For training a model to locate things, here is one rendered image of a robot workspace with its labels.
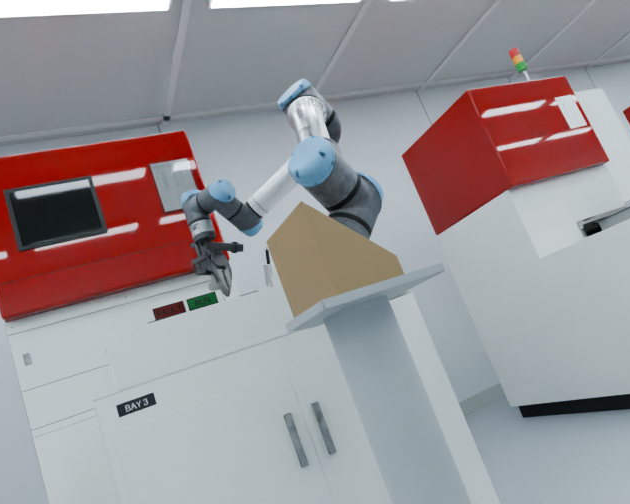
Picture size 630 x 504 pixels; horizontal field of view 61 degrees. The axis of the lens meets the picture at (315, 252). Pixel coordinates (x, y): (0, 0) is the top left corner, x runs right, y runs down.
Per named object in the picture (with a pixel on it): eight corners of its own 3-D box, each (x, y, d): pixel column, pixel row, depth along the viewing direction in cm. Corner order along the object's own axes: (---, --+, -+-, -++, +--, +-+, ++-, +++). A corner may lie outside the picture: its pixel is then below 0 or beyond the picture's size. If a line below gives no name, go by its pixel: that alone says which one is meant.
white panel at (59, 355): (33, 438, 175) (5, 324, 183) (259, 358, 210) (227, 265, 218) (32, 438, 172) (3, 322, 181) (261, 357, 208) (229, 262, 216)
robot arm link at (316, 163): (365, 189, 125) (332, 103, 169) (325, 146, 117) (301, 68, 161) (326, 219, 129) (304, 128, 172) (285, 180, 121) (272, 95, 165)
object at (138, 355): (117, 395, 137) (102, 343, 140) (304, 330, 161) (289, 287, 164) (118, 391, 129) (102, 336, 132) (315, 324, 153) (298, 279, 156)
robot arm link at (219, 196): (246, 193, 172) (223, 209, 178) (221, 171, 166) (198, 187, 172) (242, 210, 167) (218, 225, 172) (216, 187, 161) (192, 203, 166)
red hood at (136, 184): (29, 355, 243) (-1, 235, 255) (201, 304, 278) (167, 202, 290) (1, 319, 176) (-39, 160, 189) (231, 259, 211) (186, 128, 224)
